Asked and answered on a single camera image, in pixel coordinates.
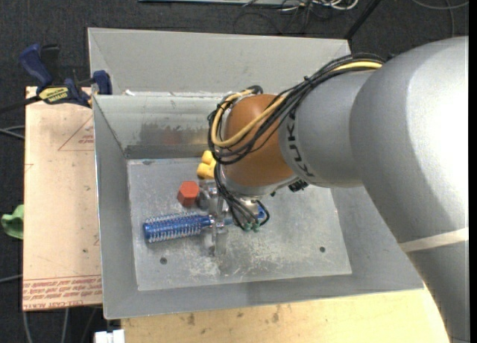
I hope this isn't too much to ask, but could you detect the grey metal bin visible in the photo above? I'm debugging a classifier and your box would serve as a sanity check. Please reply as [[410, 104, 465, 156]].
[[87, 27, 426, 321]]

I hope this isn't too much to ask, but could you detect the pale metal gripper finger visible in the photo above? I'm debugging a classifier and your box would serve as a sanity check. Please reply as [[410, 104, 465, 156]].
[[200, 181, 225, 217], [212, 219, 229, 256]]

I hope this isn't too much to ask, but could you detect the blue round hairbrush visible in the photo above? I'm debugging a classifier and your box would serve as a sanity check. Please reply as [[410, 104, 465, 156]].
[[142, 201, 270, 245]]

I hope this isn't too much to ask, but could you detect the yellow toy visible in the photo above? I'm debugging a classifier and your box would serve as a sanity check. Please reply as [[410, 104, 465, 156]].
[[196, 150, 218, 180]]

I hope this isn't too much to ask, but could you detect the brown cardboard board, red print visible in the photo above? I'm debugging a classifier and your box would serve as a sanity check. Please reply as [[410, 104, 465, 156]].
[[22, 86, 104, 312]]

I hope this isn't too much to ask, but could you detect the red hexagonal block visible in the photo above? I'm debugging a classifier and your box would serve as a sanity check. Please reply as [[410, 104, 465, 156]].
[[176, 180, 200, 208]]

